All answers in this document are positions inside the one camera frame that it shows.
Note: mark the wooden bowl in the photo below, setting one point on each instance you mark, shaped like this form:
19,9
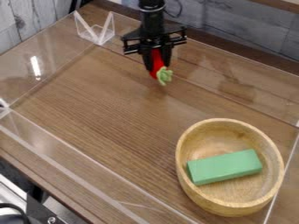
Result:
240,196

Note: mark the black metal table bracket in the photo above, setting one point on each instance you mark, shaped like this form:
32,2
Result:
36,210

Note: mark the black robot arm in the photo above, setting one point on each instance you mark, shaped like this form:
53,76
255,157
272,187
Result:
152,10

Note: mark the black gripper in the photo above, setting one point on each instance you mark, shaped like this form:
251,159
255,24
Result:
140,42

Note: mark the green rectangular block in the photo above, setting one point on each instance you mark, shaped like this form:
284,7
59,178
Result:
223,167

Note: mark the clear acrylic corner bracket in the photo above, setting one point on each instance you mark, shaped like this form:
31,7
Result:
96,34

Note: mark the red felt strawberry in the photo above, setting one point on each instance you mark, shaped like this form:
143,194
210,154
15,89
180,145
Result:
160,72

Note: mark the clear acrylic enclosure wall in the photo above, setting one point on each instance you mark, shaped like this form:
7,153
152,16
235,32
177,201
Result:
89,126

